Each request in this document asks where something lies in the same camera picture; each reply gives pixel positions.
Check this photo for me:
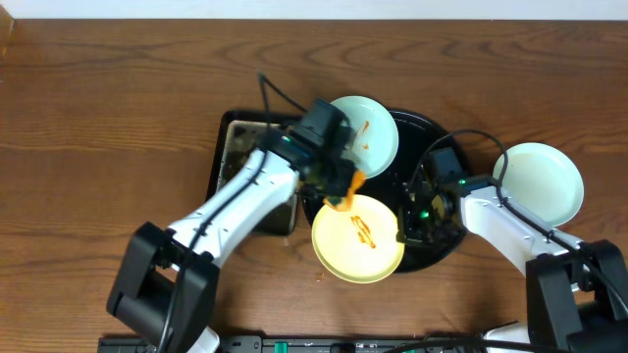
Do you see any black round serving tray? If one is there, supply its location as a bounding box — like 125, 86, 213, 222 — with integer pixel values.
300, 107, 472, 275

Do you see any black rectangular wash tray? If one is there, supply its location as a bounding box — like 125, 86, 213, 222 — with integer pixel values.
205, 110, 298, 237

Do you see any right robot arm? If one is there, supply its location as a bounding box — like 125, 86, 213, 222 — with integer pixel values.
400, 147, 627, 352

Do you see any light blue plate top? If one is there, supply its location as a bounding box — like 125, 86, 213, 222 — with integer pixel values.
332, 96, 399, 178

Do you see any light blue plate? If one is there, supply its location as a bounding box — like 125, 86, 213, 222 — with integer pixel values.
332, 96, 399, 178
502, 142, 585, 227

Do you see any orange green scrub sponge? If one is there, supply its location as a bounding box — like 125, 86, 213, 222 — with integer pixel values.
323, 170, 366, 212

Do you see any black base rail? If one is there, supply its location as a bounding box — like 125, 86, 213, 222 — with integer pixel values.
96, 332, 541, 353

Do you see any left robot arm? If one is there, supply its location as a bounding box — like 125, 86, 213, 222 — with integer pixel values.
106, 100, 357, 352

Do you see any left black cable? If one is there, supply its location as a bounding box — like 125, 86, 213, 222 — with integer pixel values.
154, 72, 308, 353

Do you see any yellow plate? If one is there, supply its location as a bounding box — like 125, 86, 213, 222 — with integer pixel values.
311, 195, 405, 284

